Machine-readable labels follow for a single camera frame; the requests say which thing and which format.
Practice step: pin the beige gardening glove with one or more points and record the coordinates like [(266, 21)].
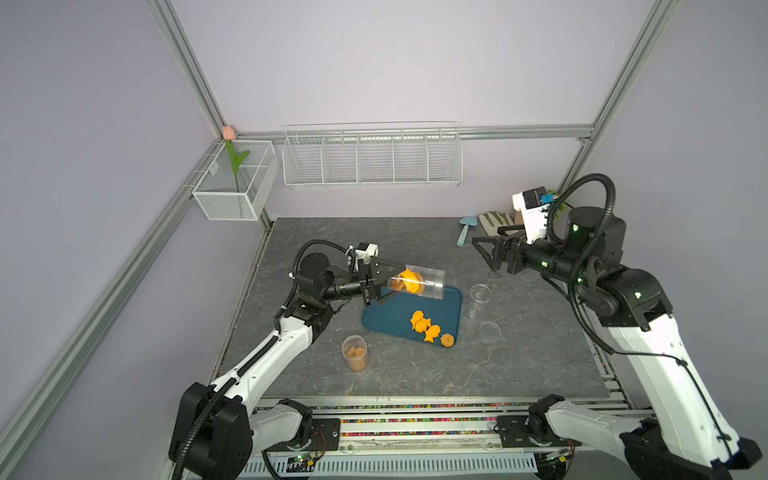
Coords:
[(496, 223)]

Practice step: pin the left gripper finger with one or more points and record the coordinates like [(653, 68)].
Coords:
[(380, 293), (385, 269)]

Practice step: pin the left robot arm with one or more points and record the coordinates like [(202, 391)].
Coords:
[(217, 427)]

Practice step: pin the teal plastic tray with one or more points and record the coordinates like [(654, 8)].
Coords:
[(394, 316)]

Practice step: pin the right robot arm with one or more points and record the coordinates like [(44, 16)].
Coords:
[(626, 312)]

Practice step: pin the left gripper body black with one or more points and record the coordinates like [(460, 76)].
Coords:
[(364, 273)]

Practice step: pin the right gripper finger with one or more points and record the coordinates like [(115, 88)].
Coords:
[(494, 258), (492, 241)]

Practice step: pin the white mesh wall basket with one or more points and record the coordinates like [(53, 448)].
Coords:
[(215, 190)]

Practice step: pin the round brown cookie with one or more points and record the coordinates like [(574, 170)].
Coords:
[(447, 340)]

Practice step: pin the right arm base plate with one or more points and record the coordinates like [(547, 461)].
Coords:
[(515, 431)]

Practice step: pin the potted green plant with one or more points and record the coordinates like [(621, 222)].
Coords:
[(532, 206)]

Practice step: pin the pink artificial tulip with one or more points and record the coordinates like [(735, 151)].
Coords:
[(229, 135)]

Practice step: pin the orange cookie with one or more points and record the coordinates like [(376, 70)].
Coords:
[(422, 325), (431, 333), (417, 316)]

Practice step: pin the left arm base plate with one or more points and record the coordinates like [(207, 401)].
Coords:
[(322, 434)]

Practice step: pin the white vented cable duct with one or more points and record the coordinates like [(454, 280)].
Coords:
[(396, 466)]

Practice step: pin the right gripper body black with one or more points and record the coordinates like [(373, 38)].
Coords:
[(519, 245)]

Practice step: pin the white wire wall shelf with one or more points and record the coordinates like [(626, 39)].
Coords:
[(372, 154)]

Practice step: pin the light blue garden trowel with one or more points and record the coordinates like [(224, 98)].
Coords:
[(466, 223)]

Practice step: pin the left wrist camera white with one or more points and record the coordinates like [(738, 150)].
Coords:
[(365, 252)]

